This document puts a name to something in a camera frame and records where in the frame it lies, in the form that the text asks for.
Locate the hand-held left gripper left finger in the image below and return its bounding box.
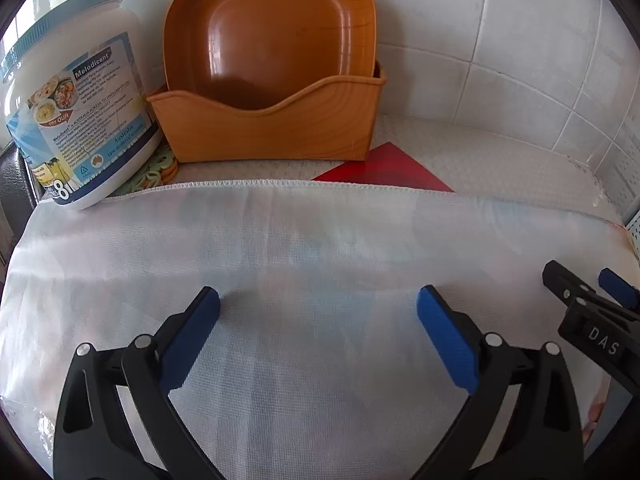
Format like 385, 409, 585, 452
52, 286, 221, 480

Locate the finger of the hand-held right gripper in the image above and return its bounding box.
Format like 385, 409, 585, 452
542, 259, 640, 397
598, 268, 640, 311

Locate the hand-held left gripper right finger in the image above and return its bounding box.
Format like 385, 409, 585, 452
417, 284, 586, 480

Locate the white tablecloth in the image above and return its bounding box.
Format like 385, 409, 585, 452
0, 176, 640, 480

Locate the red mat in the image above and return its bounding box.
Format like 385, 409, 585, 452
310, 142, 456, 194

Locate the white textured table cover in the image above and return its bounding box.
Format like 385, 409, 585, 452
172, 112, 626, 223

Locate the orange plate holder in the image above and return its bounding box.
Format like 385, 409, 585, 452
145, 60, 388, 164

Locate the dark object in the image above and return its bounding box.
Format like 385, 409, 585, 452
0, 154, 40, 263

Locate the white jar with blue lid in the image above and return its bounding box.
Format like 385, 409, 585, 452
0, 0, 164, 211

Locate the orange square plate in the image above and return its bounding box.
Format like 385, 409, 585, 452
163, 0, 377, 111

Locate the green orange ring coaster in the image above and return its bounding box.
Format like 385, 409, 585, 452
117, 142, 179, 196

